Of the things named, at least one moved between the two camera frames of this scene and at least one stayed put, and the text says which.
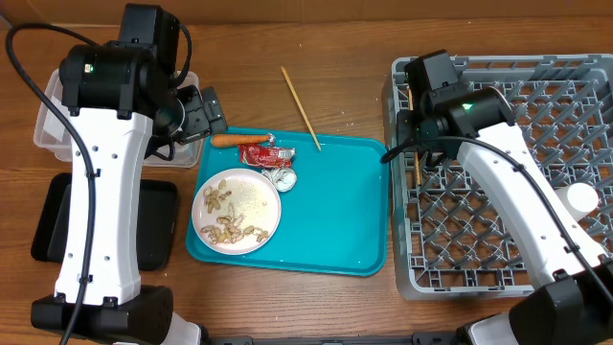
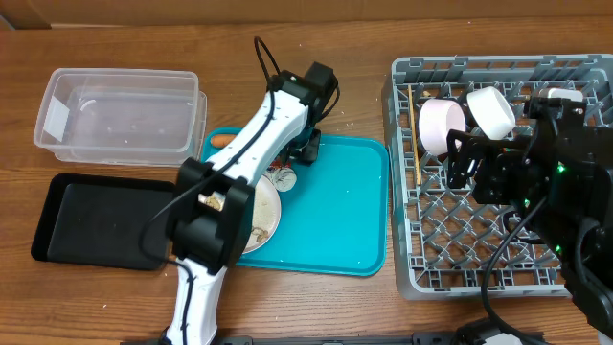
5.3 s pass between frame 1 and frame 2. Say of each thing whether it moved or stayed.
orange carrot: stayed
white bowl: stayed
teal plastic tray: stayed
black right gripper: moved
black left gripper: moved
